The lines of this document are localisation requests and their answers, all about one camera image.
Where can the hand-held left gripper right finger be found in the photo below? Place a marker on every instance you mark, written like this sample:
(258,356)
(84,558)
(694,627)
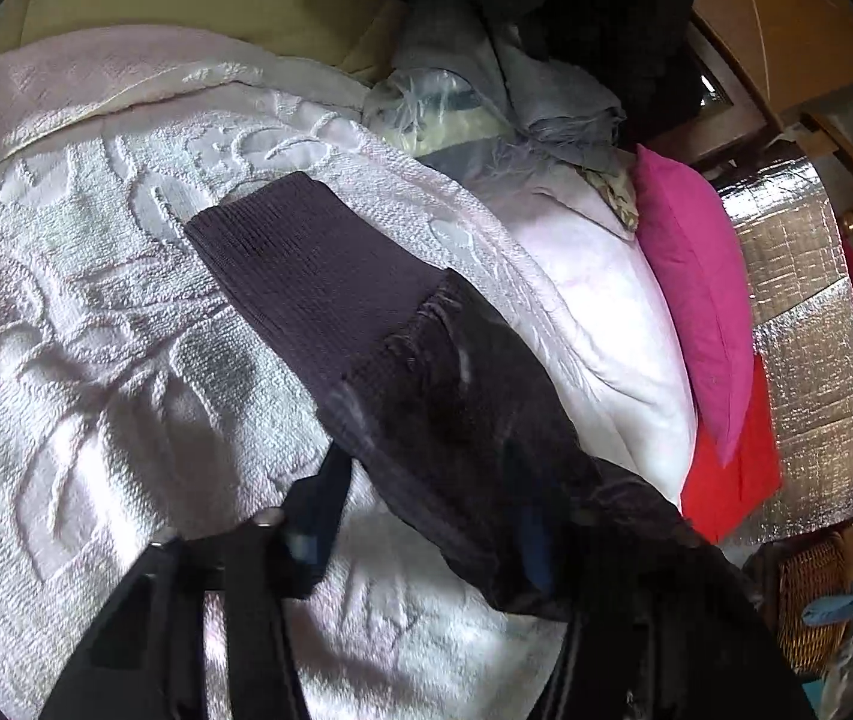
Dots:
(539,551)

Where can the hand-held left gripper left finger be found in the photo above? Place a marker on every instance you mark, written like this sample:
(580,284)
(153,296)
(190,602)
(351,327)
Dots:
(330,491)

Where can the dark quilted jacket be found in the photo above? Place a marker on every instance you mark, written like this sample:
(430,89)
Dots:
(411,360)

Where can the dark clothes pile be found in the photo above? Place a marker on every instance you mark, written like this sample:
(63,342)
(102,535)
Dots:
(584,0)

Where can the red pillow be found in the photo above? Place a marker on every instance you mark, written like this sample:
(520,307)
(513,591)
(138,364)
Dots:
(734,472)

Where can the pale pink pillow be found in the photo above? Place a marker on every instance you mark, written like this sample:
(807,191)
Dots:
(606,315)

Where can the wicker basket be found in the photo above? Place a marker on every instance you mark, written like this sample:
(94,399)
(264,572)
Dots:
(816,600)

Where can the white embossed towel blanket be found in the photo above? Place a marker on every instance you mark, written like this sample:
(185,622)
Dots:
(96,315)

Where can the silver foil mat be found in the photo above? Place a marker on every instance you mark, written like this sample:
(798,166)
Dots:
(801,345)

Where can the light blue cloth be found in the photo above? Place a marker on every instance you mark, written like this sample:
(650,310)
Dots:
(471,82)

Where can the cream bedsheet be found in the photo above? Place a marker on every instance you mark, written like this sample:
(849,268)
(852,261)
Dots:
(171,7)

